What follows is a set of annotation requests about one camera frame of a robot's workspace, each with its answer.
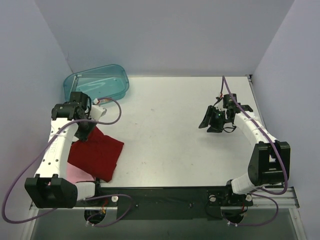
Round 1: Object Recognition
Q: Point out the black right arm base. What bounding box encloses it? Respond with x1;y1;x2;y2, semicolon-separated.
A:
206;180;253;207

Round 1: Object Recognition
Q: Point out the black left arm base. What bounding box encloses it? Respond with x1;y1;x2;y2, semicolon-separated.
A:
75;186;119;208

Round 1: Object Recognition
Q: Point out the red t shirt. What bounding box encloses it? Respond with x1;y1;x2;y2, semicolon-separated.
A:
67;127;124;182

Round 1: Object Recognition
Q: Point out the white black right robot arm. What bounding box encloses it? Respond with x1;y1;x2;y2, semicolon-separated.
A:
199;93;291;205

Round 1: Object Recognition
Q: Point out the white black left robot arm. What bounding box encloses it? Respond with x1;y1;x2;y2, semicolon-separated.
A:
24;91;103;209

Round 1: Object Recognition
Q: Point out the teal transparent plastic bin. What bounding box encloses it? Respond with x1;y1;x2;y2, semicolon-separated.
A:
63;64;130;101

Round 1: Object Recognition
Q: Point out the pink folded t shirt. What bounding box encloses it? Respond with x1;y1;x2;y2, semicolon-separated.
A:
57;163;96;184

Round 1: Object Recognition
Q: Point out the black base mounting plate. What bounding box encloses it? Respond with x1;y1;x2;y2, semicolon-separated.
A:
116;187;208;220

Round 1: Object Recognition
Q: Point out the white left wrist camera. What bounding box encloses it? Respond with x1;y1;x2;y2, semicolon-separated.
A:
89;98;107;122

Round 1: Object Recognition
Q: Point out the aluminium frame rail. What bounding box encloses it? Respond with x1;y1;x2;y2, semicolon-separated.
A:
29;186;300;211

